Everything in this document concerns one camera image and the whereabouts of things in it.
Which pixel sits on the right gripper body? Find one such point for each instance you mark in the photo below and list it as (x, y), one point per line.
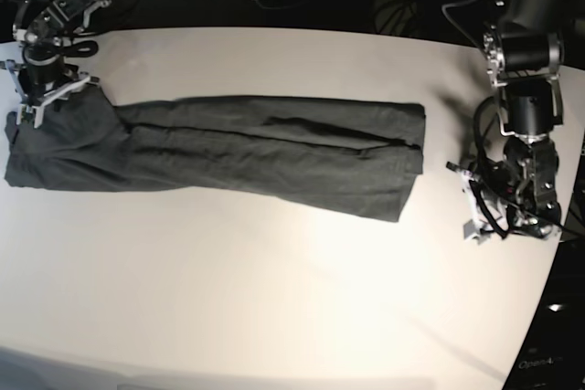
(41, 85)

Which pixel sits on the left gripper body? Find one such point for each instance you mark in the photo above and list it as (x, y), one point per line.
(480, 211)

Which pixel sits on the dark grey T-shirt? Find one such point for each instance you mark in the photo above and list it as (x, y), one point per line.
(355, 157)

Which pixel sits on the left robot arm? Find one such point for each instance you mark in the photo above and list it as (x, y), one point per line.
(510, 181)

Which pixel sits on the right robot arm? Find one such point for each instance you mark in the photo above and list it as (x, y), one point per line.
(47, 41)

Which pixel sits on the black OpenArm case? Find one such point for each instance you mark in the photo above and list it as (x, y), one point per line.
(552, 354)

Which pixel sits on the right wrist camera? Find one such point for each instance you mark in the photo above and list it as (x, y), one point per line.
(30, 114)

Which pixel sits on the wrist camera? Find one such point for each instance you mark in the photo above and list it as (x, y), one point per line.
(30, 114)
(476, 232)

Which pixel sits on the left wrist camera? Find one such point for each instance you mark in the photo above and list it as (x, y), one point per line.
(476, 232)

